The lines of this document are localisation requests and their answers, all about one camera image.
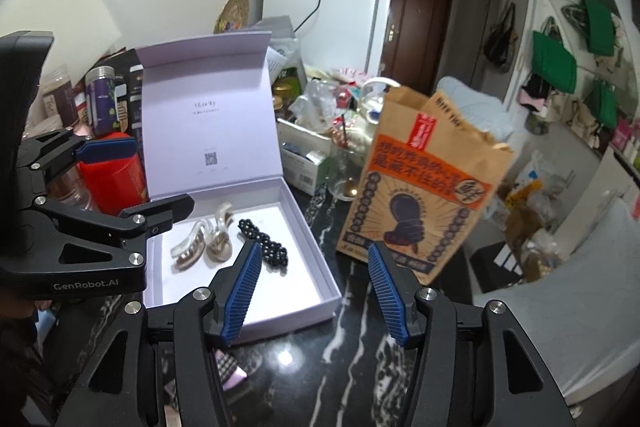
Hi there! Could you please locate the green tote bag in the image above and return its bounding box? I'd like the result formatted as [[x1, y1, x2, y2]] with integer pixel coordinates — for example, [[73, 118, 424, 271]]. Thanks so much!
[[532, 17, 577, 95]]

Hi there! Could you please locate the black polka dot hair bow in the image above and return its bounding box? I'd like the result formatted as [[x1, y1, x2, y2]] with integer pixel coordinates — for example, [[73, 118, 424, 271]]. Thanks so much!
[[238, 219, 288, 274]]

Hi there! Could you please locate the red canister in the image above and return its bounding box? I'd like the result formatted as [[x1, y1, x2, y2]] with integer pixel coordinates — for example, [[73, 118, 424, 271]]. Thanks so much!
[[77, 153, 148, 216]]

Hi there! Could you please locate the brown paper bag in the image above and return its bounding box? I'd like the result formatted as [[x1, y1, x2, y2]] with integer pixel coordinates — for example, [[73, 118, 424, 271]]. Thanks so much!
[[336, 87, 513, 285]]

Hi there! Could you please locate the white refrigerator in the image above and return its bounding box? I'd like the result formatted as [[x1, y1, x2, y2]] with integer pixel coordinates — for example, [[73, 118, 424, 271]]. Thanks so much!
[[262, 0, 390, 77]]

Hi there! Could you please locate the clear glass jar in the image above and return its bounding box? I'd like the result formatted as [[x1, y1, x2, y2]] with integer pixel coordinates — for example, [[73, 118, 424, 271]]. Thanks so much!
[[328, 128, 371, 202]]

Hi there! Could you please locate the purple can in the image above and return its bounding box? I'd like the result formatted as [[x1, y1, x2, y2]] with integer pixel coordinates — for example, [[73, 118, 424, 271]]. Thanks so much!
[[85, 65, 119, 137]]

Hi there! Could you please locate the white teapot kettle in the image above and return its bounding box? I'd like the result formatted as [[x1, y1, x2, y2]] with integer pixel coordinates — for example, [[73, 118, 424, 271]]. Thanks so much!
[[346, 77, 400, 148]]

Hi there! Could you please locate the brown door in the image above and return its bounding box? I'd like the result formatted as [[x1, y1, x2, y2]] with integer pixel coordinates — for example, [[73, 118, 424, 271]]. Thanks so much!
[[381, 0, 453, 95]]

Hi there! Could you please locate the white medicine box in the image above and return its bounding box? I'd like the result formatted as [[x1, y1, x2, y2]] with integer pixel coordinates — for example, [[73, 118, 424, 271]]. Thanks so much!
[[277, 118, 331, 196]]

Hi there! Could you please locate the lavender gift box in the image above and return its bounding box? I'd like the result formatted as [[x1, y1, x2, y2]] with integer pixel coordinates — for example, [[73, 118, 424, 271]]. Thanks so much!
[[137, 31, 342, 343]]

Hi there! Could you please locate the clear hair claw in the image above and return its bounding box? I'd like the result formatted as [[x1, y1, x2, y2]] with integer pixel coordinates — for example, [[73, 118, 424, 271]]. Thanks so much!
[[170, 219, 212, 271]]

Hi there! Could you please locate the pearl white hair claw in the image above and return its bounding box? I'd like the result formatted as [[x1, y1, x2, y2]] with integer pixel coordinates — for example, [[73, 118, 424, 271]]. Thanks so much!
[[205, 202, 233, 262]]

